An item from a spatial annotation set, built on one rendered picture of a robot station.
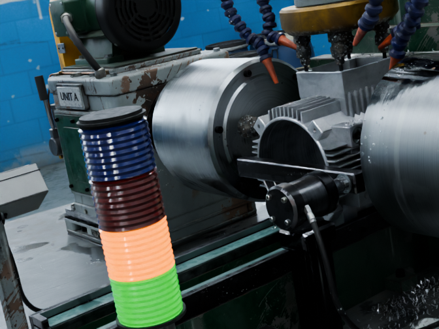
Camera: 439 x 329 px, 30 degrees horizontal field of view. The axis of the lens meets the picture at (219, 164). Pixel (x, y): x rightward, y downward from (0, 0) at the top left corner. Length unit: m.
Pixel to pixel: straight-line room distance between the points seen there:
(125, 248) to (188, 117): 0.71
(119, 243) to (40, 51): 6.19
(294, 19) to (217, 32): 6.24
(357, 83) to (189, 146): 0.32
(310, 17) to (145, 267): 0.61
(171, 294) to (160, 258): 0.04
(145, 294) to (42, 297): 0.84
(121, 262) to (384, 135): 0.46
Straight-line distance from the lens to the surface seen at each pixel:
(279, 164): 1.21
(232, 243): 1.25
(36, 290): 1.59
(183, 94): 1.42
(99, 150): 0.68
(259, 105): 1.39
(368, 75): 1.26
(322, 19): 1.20
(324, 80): 1.25
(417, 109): 1.03
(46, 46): 6.88
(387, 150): 1.05
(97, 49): 1.75
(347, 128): 1.17
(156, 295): 0.72
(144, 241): 0.70
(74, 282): 1.58
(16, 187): 1.25
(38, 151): 6.91
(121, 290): 0.72
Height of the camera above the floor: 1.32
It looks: 13 degrees down
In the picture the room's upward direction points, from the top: 10 degrees counter-clockwise
